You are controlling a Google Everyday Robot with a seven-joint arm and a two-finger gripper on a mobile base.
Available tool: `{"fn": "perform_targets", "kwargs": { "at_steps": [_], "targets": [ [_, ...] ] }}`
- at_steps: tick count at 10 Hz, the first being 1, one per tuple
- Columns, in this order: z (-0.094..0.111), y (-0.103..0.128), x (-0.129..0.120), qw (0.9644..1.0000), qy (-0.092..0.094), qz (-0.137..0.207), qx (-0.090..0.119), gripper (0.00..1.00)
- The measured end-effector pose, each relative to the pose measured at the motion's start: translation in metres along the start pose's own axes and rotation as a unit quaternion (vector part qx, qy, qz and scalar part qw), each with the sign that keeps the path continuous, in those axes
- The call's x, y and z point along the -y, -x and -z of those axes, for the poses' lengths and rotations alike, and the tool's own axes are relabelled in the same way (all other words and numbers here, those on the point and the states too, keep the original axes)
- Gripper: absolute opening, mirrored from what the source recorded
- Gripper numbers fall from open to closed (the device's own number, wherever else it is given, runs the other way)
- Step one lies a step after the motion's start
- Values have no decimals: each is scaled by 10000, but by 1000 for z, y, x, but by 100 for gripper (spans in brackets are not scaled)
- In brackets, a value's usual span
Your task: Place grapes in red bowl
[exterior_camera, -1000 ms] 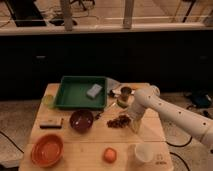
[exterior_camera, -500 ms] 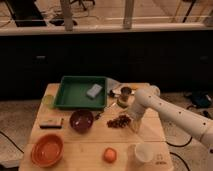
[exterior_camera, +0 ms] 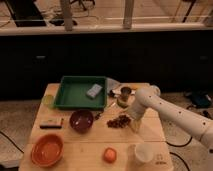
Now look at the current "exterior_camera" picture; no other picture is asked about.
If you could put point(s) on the marker pen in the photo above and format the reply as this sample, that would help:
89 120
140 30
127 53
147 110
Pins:
117 93

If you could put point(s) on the grey sponge block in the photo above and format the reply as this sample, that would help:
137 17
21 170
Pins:
94 91

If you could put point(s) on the white cup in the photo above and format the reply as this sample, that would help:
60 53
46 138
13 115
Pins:
143 153

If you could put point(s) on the small spoon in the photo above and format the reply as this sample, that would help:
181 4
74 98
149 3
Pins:
99 114

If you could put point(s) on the yellow-green small cup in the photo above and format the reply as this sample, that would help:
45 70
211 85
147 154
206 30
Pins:
48 101

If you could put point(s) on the orange bowl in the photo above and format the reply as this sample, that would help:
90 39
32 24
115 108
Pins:
47 150

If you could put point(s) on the black and wood block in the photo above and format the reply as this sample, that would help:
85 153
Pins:
53 123

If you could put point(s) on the orange fruit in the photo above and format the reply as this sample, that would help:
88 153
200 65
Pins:
109 155

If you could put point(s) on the dark red grape bunch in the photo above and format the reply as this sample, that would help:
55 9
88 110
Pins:
119 122

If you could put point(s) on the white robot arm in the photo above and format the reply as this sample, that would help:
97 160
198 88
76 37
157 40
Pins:
199 127

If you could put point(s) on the dark red bowl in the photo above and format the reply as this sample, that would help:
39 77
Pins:
81 121

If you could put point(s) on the green plastic tray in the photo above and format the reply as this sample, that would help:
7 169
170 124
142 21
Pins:
72 93

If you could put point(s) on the metal cup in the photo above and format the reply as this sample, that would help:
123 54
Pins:
125 93

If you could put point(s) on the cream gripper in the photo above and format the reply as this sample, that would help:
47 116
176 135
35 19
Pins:
135 125

